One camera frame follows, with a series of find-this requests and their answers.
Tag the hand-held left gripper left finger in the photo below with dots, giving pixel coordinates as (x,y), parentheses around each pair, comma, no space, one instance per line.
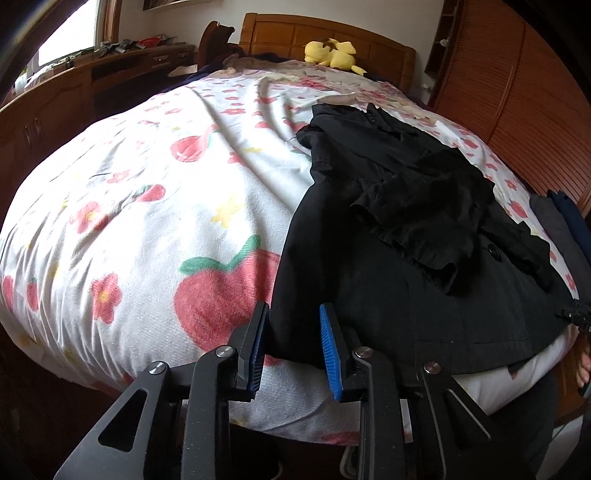
(256,344)

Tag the bed with strawberry quilt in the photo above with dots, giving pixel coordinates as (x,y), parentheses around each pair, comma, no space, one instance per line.
(161,184)

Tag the yellow plush toy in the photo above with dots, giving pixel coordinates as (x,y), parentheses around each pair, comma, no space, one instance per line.
(330,54)

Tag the beige floral blanket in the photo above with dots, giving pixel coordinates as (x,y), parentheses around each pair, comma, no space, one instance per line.
(295,76)

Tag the window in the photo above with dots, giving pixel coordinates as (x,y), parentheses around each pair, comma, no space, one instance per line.
(69,32)

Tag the wooden chair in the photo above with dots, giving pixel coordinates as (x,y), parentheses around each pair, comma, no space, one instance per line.
(214,41)

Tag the wooden wardrobe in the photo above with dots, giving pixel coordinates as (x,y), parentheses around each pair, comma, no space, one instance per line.
(521,92)

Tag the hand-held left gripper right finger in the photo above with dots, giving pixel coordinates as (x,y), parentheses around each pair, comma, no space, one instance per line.
(330,350)

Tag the person's dark trousers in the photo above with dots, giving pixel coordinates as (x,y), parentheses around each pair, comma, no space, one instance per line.
(540,415)

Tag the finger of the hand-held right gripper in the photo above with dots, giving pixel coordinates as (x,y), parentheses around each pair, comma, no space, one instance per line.
(577,316)

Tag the folded grey garment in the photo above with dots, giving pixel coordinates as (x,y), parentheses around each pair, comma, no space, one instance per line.
(551,230)

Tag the wooden desk cabinet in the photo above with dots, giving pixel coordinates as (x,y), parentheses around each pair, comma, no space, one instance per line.
(51,110)

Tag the person's right hand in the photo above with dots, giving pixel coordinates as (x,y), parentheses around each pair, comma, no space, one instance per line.
(585,369)

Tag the black coat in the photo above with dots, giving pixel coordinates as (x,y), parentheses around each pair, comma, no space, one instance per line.
(415,277)

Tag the folded navy garment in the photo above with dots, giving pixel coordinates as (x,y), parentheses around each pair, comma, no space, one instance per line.
(575,217)

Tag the black gadget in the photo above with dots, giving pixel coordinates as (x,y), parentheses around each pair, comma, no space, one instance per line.
(117,46)

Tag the wooden bed headboard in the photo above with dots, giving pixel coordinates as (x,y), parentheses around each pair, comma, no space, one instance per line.
(286,37)

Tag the red bowl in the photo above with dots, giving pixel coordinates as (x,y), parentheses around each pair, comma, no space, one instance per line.
(150,42)

